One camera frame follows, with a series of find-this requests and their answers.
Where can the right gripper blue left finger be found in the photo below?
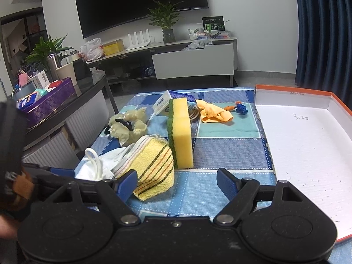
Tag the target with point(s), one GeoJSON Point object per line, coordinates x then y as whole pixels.
{"type": "Point", "coordinates": [113, 196]}

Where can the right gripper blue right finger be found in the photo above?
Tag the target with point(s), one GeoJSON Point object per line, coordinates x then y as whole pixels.
{"type": "Point", "coordinates": [241, 194]}

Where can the white face mask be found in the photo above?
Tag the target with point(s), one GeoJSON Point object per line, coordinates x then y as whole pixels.
{"type": "Point", "coordinates": [106, 166]}

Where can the yellow striped towel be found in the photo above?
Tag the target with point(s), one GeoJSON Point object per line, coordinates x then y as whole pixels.
{"type": "Point", "coordinates": [152, 159]}

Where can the translucent rubber gloves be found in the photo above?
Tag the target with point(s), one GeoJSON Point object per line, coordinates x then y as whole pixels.
{"type": "Point", "coordinates": [127, 127]}

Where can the orange cloth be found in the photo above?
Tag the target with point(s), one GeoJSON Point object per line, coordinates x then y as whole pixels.
{"type": "Point", "coordinates": [210, 113]}

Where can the yellow green sponge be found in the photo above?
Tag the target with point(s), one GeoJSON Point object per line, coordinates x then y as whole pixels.
{"type": "Point", "coordinates": [179, 133]}

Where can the blue white tissue pack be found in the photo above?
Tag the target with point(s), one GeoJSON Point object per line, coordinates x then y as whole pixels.
{"type": "Point", "coordinates": [161, 106]}

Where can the person's left hand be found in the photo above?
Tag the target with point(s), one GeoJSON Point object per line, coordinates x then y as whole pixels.
{"type": "Point", "coordinates": [8, 228]}

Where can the blue checkered tablecloth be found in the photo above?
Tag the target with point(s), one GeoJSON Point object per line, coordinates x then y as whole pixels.
{"type": "Point", "coordinates": [240, 146]}

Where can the black glass side table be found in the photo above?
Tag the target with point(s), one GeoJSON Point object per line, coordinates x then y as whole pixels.
{"type": "Point", "coordinates": [60, 139]}

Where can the brown rings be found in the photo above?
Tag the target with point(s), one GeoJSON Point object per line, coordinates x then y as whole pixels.
{"type": "Point", "coordinates": [193, 113]}

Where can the blue white tissue packet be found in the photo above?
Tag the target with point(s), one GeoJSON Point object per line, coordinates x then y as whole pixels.
{"type": "Point", "coordinates": [28, 100]}

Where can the orange white cardboard box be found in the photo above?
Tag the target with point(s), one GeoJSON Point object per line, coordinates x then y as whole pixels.
{"type": "Point", "coordinates": [309, 137]}

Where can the purple tray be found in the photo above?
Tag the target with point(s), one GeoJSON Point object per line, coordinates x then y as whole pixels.
{"type": "Point", "coordinates": [48, 103]}

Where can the red white box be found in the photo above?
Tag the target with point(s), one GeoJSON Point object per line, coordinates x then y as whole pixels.
{"type": "Point", "coordinates": [53, 85]}

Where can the white medicine box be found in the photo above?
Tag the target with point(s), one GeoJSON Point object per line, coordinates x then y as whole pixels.
{"type": "Point", "coordinates": [40, 80]}

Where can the beige cup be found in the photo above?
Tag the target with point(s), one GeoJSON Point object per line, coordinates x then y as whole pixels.
{"type": "Point", "coordinates": [67, 71]}

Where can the white TV cabinet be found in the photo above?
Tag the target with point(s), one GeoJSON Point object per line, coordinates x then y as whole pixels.
{"type": "Point", "coordinates": [172, 61]}

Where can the steel thermos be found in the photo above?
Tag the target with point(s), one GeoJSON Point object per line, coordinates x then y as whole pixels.
{"type": "Point", "coordinates": [53, 63]}

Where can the yellow box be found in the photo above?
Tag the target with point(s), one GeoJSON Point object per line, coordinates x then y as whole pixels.
{"type": "Point", "coordinates": [113, 47]}

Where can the white plastic bag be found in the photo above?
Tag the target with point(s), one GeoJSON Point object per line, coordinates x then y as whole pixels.
{"type": "Point", "coordinates": [92, 50]}

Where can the white jar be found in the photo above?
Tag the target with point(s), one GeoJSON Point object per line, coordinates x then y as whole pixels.
{"type": "Point", "coordinates": [74, 55]}

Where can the white router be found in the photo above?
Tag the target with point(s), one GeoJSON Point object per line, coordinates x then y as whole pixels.
{"type": "Point", "coordinates": [138, 40]}

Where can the clear plastic bag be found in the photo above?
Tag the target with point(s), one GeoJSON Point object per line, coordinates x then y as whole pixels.
{"type": "Point", "coordinates": [198, 44]}

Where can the green plant on side table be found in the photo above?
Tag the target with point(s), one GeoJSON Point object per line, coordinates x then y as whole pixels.
{"type": "Point", "coordinates": [45, 47]}

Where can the dark blue curtain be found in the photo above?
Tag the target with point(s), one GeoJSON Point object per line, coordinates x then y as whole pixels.
{"type": "Point", "coordinates": [324, 47]}

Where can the clutter of small items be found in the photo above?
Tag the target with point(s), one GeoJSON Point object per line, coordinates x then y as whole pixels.
{"type": "Point", "coordinates": [198, 33]}

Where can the black green box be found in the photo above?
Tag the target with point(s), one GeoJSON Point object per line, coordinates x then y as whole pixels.
{"type": "Point", "coordinates": [213, 23]}

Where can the potted bamboo plant on cabinet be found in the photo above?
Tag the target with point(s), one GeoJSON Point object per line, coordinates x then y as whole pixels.
{"type": "Point", "coordinates": [164, 16]}

